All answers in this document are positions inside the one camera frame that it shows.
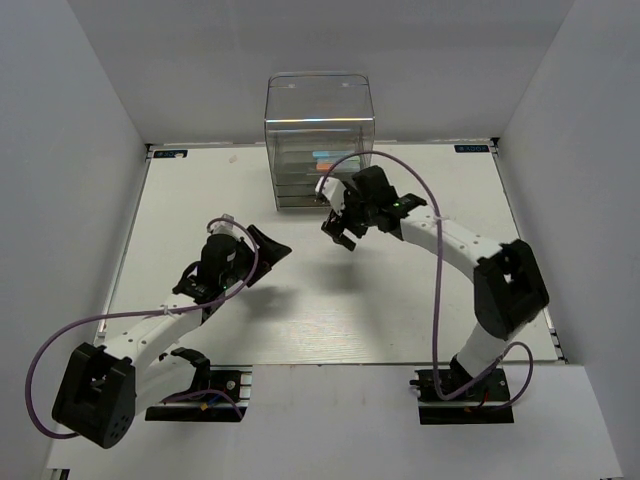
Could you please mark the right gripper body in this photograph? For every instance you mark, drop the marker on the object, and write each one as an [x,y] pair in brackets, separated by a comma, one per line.
[359,214]

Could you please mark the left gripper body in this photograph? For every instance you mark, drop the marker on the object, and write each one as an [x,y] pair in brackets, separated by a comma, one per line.
[243,265]

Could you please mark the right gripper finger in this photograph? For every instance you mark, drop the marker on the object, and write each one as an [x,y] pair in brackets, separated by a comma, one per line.
[334,226]
[345,237]

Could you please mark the blue cap highlighter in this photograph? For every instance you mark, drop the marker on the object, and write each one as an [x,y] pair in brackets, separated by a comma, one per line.
[328,154]

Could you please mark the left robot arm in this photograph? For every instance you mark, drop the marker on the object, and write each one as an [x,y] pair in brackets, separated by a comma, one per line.
[104,387]

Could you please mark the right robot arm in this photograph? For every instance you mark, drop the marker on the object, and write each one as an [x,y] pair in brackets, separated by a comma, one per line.
[508,289]

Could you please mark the clear plastic drawer organizer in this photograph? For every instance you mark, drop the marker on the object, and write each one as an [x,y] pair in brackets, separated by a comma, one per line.
[315,111]

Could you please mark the right table label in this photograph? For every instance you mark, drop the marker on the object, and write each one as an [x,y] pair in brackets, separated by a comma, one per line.
[471,148]

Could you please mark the table label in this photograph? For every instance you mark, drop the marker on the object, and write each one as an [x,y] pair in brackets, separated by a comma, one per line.
[471,148]
[170,154]

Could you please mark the left table label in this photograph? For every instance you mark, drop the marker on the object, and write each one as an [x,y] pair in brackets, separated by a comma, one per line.
[170,154]

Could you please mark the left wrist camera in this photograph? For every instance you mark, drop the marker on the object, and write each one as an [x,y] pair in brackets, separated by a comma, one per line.
[223,224]

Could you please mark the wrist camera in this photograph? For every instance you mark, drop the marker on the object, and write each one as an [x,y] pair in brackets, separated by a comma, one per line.
[332,191]
[223,224]

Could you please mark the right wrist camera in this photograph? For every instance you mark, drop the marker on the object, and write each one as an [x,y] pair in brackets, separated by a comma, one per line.
[332,191]

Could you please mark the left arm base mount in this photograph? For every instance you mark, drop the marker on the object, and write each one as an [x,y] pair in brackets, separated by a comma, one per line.
[221,397]

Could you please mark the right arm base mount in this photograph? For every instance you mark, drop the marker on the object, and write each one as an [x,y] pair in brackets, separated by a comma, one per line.
[481,405]

